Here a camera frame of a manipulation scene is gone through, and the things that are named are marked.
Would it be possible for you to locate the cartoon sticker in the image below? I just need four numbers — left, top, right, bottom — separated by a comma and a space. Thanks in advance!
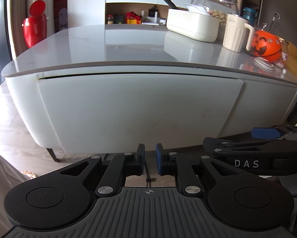
59, 8, 69, 29

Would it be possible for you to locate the white island cabinet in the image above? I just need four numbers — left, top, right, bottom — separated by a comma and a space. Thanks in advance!
1, 24, 297, 163

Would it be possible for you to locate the teal cup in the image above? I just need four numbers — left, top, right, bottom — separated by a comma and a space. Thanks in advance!
243, 7, 258, 27

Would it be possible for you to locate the metal rod tool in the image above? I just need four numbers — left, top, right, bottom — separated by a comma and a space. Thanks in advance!
269, 12, 280, 31

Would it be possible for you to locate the red yellow toy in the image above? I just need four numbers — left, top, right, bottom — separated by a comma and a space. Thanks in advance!
125, 11, 142, 25

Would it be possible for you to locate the white round lid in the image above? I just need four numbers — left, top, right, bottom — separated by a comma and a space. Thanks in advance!
253, 56, 276, 71

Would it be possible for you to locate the red trash can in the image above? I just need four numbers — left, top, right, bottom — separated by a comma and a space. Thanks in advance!
22, 0, 50, 49

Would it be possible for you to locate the orange pumpkin bucket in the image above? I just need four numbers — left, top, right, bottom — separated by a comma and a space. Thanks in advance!
247, 29, 283, 63

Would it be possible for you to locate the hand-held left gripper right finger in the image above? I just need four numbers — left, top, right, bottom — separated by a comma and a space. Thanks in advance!
155, 143, 239, 196

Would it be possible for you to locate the white plastic packet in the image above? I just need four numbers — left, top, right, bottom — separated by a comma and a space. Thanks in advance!
184, 3, 212, 15

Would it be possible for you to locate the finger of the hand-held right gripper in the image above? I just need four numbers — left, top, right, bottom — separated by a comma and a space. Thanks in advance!
252, 126, 297, 140
203, 137, 281, 158

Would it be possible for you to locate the small printed box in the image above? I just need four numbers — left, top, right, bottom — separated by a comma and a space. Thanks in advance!
278, 51, 289, 69

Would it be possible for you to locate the white ribbed pitcher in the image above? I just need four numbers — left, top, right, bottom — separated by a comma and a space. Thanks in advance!
222, 13, 256, 53

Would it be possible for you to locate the black utensil handle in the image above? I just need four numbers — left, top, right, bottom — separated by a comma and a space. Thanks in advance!
163, 0, 181, 10

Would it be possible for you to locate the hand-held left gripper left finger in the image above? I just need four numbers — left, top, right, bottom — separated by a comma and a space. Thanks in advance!
59, 143, 146, 196

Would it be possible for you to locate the pile of peanuts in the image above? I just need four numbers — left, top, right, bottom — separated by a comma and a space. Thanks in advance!
210, 9, 227, 28

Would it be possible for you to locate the white rectangular container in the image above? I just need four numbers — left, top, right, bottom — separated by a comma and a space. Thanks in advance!
166, 8, 220, 43

